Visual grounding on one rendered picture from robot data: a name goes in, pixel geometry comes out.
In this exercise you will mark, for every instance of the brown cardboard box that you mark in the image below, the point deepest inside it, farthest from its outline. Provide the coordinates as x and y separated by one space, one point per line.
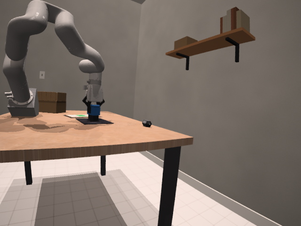
52 102

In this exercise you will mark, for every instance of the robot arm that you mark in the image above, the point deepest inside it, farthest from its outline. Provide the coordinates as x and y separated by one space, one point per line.
35 21

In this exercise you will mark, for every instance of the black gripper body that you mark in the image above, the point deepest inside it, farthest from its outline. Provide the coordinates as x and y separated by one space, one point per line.
94 93

